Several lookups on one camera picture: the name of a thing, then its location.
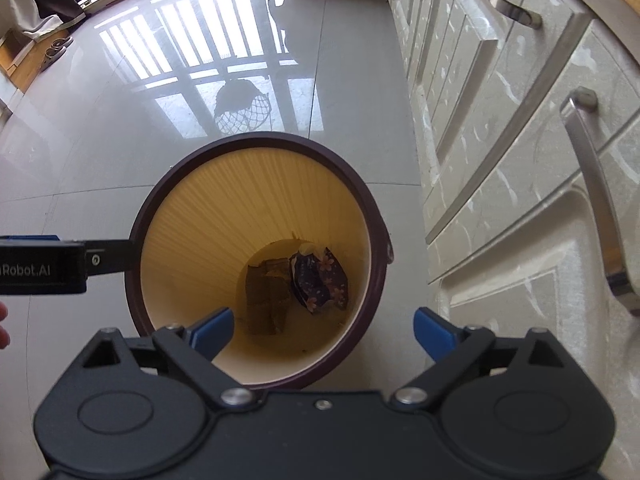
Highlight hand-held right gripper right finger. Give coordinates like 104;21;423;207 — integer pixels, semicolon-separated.
389;307;572;409

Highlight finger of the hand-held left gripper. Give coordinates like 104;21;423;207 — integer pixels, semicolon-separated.
83;238;139;279

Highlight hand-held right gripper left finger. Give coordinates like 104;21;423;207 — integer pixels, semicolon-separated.
80;308;257;409

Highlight brown-rimmed yellow trash bin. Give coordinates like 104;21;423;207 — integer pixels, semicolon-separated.
124;132;394;392

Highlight brown crumpled paper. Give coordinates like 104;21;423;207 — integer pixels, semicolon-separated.
245;257;292;337

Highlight dark floral wrapper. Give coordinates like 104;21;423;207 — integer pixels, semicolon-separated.
289;246;350;315

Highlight marbled white cabinet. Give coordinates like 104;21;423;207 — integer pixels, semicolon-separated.
379;0;640;480

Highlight beige slipper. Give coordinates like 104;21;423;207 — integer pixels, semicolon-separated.
39;46;68;72
44;35;74;57

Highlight long metal cabinet handle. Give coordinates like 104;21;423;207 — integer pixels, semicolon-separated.
559;87;640;317

